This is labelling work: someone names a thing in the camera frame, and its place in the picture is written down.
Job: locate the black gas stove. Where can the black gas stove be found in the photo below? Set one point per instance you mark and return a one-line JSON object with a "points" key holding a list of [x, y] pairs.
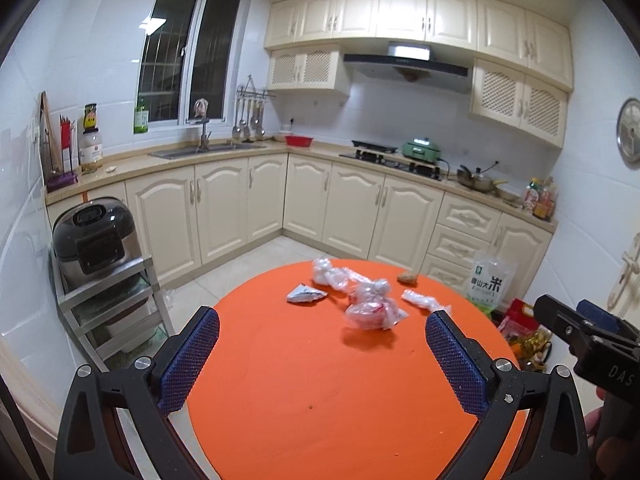
{"points": [[390, 162]]}

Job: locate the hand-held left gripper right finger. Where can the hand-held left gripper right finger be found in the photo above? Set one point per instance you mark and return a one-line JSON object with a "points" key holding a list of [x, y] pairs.
{"points": [[455, 365]]}

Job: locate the metal sink faucet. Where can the metal sink faucet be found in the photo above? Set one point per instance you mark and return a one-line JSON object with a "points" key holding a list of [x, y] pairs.
{"points": [[204, 135]]}

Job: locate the kitchen window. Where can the kitchen window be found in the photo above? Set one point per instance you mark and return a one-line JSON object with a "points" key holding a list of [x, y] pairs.
{"points": [[187, 55]]}

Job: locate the wooden cutting board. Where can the wooden cutting board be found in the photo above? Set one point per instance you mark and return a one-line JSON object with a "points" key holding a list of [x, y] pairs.
{"points": [[49, 140]]}

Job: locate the clear condiment bottle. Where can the clear condiment bottle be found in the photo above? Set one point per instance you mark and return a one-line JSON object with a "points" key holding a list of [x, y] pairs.
{"points": [[531, 197]]}

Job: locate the black range hood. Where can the black range hood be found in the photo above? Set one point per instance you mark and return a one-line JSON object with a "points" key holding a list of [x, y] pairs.
{"points": [[407, 62]]}

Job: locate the clear plastic bag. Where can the clear plastic bag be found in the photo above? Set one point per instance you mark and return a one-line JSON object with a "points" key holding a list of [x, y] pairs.
{"points": [[327, 272]]}

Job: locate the cream upper wall cabinets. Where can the cream upper wall cabinets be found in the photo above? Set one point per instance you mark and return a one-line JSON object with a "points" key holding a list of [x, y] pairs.
{"points": [[400, 15]]}

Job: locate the steel kitchen sink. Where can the steel kitchen sink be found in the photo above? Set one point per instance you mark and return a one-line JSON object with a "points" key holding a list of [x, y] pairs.
{"points": [[210, 150]]}

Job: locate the round metal wall clock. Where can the round metal wall clock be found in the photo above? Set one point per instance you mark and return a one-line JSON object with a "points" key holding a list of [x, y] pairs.
{"points": [[631, 130]]}

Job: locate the white plastic container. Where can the white plastic container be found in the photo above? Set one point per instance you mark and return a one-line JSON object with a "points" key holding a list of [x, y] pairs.
{"points": [[132, 327]]}

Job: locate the white rice bag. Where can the white rice bag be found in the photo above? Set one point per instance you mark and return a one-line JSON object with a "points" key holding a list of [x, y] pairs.
{"points": [[492, 282]]}

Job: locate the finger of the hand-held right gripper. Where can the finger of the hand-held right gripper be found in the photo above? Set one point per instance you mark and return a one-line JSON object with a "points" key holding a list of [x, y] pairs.
{"points": [[560, 317], [595, 310]]}

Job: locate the clear plastic wrapper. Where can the clear plastic wrapper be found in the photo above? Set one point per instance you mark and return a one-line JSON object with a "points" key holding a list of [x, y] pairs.
{"points": [[425, 300]]}

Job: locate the pink red plastic bag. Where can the pink red plastic bag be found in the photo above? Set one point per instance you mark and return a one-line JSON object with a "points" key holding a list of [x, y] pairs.
{"points": [[372, 307]]}

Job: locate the green glass bottle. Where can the green glass bottle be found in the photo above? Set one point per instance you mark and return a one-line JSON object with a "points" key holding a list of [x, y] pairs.
{"points": [[141, 117]]}

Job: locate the black grill pan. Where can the black grill pan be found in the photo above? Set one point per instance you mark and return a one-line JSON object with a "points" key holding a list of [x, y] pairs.
{"points": [[374, 146]]}

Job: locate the silver foil wrapper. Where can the silver foil wrapper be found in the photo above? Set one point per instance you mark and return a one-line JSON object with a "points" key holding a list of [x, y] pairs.
{"points": [[305, 294]]}

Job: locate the metal pot with lid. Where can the metal pot with lid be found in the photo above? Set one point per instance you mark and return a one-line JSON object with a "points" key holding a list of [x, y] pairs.
{"points": [[475, 180]]}

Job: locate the yellow cooking oil bottle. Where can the yellow cooking oil bottle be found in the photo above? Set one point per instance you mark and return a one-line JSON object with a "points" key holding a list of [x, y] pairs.
{"points": [[530, 345]]}

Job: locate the green electric cooking pot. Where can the green electric cooking pot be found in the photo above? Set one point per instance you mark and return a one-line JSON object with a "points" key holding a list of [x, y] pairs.
{"points": [[424, 149]]}

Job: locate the cream lower kitchen cabinets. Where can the cream lower kitchen cabinets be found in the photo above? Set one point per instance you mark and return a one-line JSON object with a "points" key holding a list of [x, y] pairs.
{"points": [[220, 210]]}

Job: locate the red plastic basin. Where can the red plastic basin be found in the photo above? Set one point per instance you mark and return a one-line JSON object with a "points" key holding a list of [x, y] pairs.
{"points": [[299, 141]]}

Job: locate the purple board rack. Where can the purple board rack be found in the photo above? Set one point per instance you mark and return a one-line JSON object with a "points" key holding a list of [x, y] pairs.
{"points": [[62, 181]]}

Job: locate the black silver rice cooker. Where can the black silver rice cooker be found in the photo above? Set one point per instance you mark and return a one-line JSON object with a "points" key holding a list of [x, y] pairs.
{"points": [[92, 240]]}

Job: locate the orange round table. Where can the orange round table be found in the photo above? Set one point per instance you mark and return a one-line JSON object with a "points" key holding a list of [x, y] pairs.
{"points": [[310, 360]]}

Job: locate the red food bag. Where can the red food bag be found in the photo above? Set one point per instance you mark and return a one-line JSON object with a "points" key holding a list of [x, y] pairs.
{"points": [[515, 312]]}

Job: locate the yellow label bottle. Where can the yellow label bottle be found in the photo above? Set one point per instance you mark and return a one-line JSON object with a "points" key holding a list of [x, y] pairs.
{"points": [[90, 117]]}

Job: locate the metal shelf rack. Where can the metal shelf rack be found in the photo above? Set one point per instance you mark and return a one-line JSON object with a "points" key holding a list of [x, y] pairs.
{"points": [[110, 297]]}

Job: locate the white panelled door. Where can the white panelled door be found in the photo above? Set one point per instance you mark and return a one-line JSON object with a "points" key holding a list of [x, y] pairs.
{"points": [[634, 220]]}

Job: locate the hanging utensil rack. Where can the hanging utensil rack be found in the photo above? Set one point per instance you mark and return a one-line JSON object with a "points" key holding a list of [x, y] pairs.
{"points": [[252, 105]]}

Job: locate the person's right hand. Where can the person's right hand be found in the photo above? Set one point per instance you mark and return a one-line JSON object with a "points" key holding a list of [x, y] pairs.
{"points": [[593, 422]]}

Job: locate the red chopstick holder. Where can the red chopstick holder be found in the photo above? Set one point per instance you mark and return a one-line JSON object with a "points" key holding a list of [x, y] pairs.
{"points": [[67, 142]]}

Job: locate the large clear storage jar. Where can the large clear storage jar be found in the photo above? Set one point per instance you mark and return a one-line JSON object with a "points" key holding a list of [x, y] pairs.
{"points": [[91, 152]]}

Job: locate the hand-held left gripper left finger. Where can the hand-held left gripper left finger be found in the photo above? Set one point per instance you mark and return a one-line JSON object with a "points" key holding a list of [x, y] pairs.
{"points": [[190, 360]]}

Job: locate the small brown lump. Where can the small brown lump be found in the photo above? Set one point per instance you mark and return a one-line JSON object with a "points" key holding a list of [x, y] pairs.
{"points": [[409, 278]]}

